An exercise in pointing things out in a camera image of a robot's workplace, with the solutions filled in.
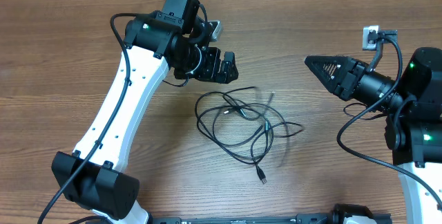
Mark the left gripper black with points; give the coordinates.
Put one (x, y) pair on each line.
(212, 66)

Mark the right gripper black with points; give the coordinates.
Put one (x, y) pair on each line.
(349, 81)

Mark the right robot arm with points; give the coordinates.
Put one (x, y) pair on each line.
(412, 107)

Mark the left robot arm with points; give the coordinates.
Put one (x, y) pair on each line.
(177, 39)

